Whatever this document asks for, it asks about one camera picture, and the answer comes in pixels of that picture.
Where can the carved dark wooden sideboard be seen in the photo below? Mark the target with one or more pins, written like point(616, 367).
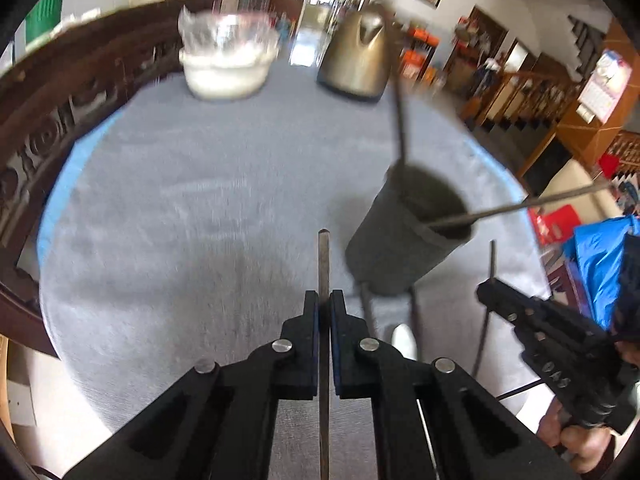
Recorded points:
point(75, 85)

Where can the white plastic spoon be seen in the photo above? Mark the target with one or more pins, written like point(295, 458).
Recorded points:
point(402, 340)

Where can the white bowl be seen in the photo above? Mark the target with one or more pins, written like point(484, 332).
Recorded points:
point(225, 77)

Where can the grey tablecloth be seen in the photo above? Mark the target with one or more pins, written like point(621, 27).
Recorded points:
point(200, 210)

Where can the dark metal utensil holder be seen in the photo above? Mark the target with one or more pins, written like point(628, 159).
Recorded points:
point(407, 240)

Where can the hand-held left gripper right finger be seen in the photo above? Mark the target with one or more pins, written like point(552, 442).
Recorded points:
point(340, 355)

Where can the beige chair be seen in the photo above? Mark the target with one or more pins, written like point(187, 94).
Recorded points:
point(570, 180)

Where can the red child chair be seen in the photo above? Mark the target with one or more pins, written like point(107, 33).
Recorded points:
point(555, 222)

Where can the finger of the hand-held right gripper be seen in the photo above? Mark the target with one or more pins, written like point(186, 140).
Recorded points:
point(505, 302)

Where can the wooden stair railing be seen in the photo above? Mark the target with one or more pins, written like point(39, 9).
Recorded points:
point(530, 95)

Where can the blue plastic sheet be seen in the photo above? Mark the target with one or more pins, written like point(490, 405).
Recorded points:
point(600, 260)

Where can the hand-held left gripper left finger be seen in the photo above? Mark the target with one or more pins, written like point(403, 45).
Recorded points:
point(307, 355)

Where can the wall calendar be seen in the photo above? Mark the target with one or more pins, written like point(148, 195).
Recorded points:
point(605, 85)

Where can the person's right hand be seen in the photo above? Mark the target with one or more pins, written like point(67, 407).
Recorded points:
point(580, 447)

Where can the bronze electric kettle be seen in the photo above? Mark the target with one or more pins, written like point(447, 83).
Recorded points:
point(357, 55)

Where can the green thermos jug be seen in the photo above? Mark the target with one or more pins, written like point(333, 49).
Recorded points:
point(45, 10)

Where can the blue tablecloth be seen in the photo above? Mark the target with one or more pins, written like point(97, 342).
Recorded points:
point(65, 185)

